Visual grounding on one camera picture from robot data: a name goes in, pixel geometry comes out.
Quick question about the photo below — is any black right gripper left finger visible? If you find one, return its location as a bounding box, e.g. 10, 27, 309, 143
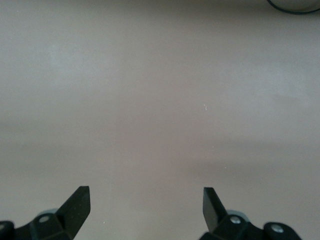
0, 185, 91, 240

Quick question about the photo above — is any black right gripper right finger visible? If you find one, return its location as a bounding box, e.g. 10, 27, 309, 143
199, 187, 301, 240

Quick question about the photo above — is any black looped cable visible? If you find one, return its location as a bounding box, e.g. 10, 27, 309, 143
266, 0, 320, 15

